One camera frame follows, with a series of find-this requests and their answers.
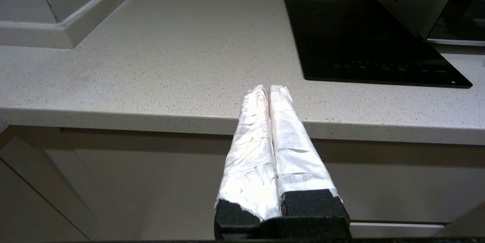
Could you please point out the white cabinet corner panel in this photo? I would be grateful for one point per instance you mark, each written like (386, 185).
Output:
(30, 190)

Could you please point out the silver microwave oven body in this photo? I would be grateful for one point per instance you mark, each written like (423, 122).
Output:
(409, 8)

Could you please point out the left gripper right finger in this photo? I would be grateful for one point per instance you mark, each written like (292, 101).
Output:
(299, 159)

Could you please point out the microwave door with glass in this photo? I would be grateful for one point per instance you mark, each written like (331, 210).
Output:
(462, 11)

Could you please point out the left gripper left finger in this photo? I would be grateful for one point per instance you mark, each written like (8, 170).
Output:
(250, 159)

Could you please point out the black induction cooktop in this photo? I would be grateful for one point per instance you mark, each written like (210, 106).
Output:
(360, 38)

